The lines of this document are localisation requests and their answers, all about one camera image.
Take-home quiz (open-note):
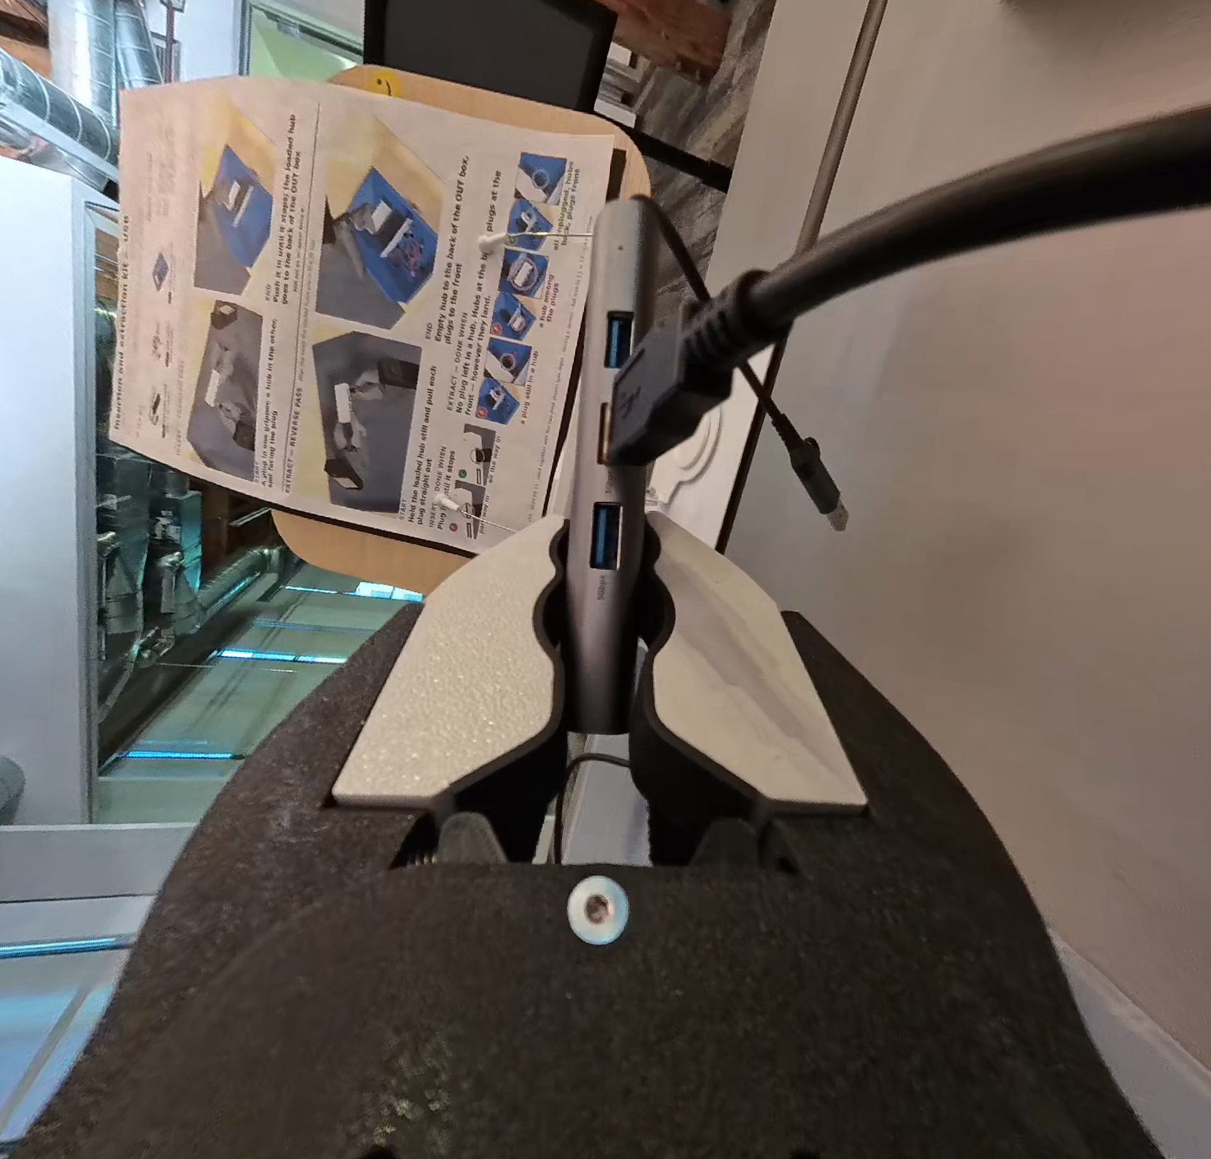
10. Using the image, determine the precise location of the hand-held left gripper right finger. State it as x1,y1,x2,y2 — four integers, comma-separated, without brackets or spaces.
629,510,871,859

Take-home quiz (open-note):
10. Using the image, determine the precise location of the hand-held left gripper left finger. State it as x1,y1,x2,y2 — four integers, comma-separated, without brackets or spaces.
331,516,571,858

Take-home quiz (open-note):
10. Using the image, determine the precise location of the dark usb connector with cable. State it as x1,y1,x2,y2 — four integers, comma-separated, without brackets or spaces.
566,196,850,735

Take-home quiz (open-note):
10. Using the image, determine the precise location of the thick black cable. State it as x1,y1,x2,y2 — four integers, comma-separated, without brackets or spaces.
603,104,1211,467

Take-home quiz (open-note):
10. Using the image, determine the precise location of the white stand base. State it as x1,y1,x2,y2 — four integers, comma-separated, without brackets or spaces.
644,412,725,508

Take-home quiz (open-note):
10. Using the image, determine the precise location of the printed instruction sheet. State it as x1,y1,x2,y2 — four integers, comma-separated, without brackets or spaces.
112,76,616,559

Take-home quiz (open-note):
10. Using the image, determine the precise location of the black-framed sign stand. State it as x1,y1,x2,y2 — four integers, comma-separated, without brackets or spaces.
362,0,621,112

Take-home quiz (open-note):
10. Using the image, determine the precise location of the metal air duct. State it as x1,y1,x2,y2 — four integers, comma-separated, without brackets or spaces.
0,0,181,186

